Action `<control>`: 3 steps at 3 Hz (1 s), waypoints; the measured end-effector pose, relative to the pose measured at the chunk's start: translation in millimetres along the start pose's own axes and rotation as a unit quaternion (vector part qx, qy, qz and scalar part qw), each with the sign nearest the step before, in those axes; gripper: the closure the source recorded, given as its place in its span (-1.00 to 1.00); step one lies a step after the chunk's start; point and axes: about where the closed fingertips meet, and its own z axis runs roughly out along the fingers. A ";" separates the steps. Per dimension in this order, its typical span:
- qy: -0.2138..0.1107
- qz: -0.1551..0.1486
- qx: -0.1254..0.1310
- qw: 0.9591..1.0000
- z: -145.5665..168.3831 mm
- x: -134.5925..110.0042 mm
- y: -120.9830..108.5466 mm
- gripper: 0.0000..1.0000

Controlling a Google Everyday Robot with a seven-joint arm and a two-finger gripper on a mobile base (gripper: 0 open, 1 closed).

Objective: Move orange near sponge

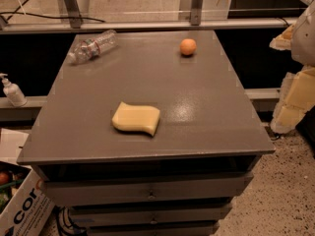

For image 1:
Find yellow wavy sponge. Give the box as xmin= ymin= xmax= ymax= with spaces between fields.
xmin=112 ymin=102 xmax=160 ymax=136

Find clear plastic water bottle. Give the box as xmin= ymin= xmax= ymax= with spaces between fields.
xmin=68 ymin=29 xmax=117 ymax=65

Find grey drawer cabinet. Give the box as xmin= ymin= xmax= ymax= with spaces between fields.
xmin=18 ymin=30 xmax=274 ymax=236

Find orange fruit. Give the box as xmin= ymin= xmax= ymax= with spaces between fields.
xmin=180 ymin=38 xmax=197 ymax=56

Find white cardboard box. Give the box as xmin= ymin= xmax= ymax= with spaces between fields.
xmin=0 ymin=162 xmax=55 ymax=236

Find black cable on floor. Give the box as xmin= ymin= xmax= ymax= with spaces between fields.
xmin=54 ymin=206 xmax=87 ymax=236

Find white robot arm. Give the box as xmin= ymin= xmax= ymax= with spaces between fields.
xmin=270 ymin=1 xmax=315 ymax=134

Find metal frame rail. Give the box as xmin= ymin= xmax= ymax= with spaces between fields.
xmin=0 ymin=18 xmax=297 ymax=34

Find white pump dispenser bottle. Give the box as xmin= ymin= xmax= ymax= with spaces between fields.
xmin=0 ymin=73 xmax=27 ymax=107

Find black cable behind rail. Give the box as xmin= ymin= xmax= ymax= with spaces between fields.
xmin=0 ymin=11 xmax=106 ymax=24

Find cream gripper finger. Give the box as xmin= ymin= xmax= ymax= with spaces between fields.
xmin=270 ymin=66 xmax=315 ymax=134
xmin=269 ymin=25 xmax=294 ymax=50

